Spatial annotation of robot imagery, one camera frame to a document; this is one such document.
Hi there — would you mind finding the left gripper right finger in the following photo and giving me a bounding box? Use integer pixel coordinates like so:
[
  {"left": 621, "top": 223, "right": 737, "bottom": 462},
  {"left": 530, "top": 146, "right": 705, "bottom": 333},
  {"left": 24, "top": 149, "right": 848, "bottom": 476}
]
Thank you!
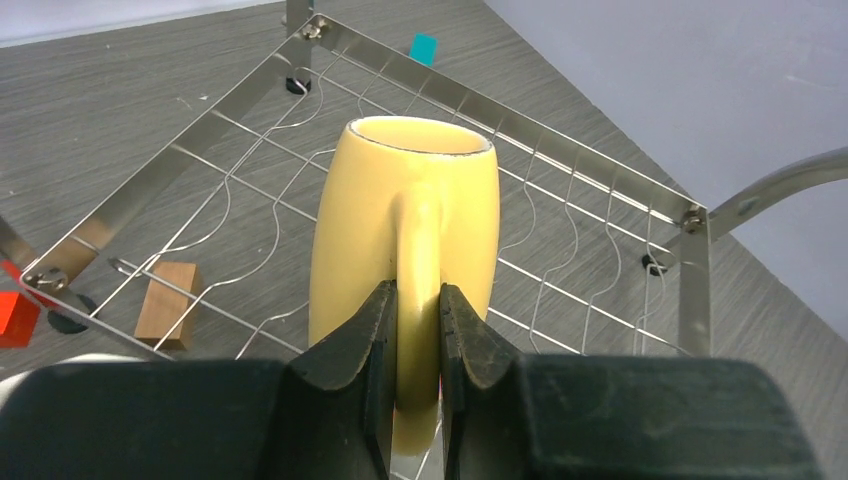
[{"left": 439, "top": 284, "right": 822, "bottom": 479}]

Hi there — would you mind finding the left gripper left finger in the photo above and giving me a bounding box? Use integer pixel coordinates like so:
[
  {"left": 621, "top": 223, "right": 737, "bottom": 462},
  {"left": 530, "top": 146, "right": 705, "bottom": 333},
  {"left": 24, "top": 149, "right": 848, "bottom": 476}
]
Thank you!
[{"left": 1, "top": 281, "right": 397, "bottom": 479}]

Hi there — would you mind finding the small yellow cup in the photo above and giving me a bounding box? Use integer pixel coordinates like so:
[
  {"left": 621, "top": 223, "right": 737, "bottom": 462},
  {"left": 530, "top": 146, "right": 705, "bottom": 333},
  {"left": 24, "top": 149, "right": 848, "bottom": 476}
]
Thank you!
[{"left": 308, "top": 116, "right": 501, "bottom": 456}]

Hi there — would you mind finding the steel dish rack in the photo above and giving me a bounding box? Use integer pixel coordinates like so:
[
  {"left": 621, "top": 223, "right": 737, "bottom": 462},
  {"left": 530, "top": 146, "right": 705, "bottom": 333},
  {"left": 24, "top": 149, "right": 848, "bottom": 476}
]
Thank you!
[{"left": 0, "top": 0, "right": 848, "bottom": 480}]

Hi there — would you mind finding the brown wooden block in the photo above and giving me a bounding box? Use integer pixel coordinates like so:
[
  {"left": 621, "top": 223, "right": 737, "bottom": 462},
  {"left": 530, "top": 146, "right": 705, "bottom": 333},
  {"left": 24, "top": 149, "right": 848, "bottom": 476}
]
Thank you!
[{"left": 134, "top": 261, "right": 203, "bottom": 351}]

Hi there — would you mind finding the orange cube near grid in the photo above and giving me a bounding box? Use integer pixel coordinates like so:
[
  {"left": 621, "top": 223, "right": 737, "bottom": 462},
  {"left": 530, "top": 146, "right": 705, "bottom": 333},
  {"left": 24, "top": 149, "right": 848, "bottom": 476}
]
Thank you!
[{"left": 0, "top": 292, "right": 41, "bottom": 349}]

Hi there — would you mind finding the small teal block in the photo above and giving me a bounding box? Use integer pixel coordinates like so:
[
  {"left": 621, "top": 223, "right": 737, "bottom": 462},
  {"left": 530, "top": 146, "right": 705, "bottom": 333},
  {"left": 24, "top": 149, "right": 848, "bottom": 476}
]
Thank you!
[{"left": 408, "top": 33, "right": 439, "bottom": 67}]

